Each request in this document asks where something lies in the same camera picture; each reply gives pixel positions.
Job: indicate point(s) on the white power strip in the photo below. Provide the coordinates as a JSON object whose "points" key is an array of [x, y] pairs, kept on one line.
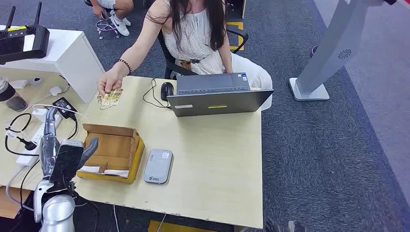
{"points": [[36, 139]]}

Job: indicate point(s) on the person's right forearm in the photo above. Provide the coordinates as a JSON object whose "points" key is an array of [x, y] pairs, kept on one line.
{"points": [[134, 52]]}

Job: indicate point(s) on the white paper strip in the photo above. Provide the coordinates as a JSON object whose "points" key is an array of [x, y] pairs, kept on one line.
{"points": [[115, 173]]}

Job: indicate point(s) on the white flat adapter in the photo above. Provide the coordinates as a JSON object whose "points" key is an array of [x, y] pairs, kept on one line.
{"points": [[18, 84]]}

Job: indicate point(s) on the person's right hand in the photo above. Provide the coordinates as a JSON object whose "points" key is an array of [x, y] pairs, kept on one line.
{"points": [[110, 80]]}

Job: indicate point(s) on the grey kiosk stand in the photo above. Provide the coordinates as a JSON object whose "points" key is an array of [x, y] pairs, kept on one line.
{"points": [[333, 41]]}

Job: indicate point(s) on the glass tumbler dark lid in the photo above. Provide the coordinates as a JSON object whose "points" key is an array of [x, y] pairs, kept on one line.
{"points": [[11, 99]]}

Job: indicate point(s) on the open cardboard box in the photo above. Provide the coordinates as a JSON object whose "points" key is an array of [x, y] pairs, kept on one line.
{"points": [[109, 150]]}

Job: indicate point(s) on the grey laptop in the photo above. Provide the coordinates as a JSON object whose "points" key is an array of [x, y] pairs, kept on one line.
{"points": [[217, 102]]}

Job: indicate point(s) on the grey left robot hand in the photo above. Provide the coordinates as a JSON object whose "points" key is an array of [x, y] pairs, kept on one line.
{"points": [[48, 150]]}

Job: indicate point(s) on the person's left forearm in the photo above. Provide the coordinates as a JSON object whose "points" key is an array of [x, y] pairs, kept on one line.
{"points": [[226, 59]]}

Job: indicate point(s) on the black power adapter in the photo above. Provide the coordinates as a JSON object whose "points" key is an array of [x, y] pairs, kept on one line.
{"points": [[64, 108]]}

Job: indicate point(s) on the person on stool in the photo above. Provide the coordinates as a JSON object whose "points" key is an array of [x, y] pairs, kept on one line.
{"points": [[123, 6]]}

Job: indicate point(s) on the white cabinet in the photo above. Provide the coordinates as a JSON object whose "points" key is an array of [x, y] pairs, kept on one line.
{"points": [[70, 57]]}

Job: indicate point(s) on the dark round floor object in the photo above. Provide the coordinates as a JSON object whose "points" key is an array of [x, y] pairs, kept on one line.
{"points": [[314, 51]]}

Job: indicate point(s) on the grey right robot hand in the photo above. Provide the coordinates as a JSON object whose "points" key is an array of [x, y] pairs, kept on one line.
{"points": [[272, 226]]}

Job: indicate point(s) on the person at laptop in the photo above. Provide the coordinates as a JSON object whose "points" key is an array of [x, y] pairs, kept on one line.
{"points": [[195, 38]]}

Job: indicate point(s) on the grey card reader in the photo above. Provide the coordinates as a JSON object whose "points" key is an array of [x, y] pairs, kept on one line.
{"points": [[158, 166]]}

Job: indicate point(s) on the white charger block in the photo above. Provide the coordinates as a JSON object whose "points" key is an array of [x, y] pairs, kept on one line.
{"points": [[39, 114]]}

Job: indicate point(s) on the small white round device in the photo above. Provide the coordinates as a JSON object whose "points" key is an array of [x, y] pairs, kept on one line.
{"points": [[35, 81]]}

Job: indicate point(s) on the chrome stool base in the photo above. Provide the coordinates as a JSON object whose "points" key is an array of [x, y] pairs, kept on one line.
{"points": [[105, 25]]}

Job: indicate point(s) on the black computer mouse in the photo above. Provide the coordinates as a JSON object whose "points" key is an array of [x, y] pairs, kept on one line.
{"points": [[166, 91]]}

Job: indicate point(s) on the black office chair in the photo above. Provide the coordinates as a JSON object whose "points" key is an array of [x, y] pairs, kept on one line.
{"points": [[169, 64]]}

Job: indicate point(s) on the black remote controller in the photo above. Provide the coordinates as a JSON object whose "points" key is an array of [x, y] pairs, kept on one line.
{"points": [[22, 44]]}

